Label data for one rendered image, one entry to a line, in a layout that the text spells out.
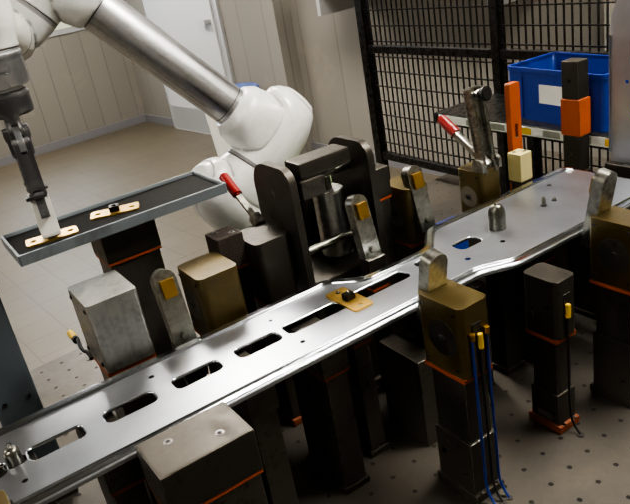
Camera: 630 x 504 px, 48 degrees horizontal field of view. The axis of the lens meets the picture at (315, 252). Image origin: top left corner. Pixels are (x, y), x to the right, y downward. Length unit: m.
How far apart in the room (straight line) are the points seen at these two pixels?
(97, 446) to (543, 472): 0.69
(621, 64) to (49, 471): 1.25
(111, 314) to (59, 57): 6.84
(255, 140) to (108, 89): 6.34
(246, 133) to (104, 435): 0.96
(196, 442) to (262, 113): 1.04
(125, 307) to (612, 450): 0.81
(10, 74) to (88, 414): 0.50
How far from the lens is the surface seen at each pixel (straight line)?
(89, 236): 1.21
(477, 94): 1.45
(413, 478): 1.24
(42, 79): 7.80
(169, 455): 0.86
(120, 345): 1.11
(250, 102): 1.74
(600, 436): 1.32
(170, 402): 1.00
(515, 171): 1.53
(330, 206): 1.31
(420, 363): 1.20
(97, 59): 7.99
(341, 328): 1.07
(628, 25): 1.55
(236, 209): 1.75
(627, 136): 1.61
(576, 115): 1.69
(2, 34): 1.15
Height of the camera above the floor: 1.53
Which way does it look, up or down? 24 degrees down
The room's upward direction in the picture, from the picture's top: 11 degrees counter-clockwise
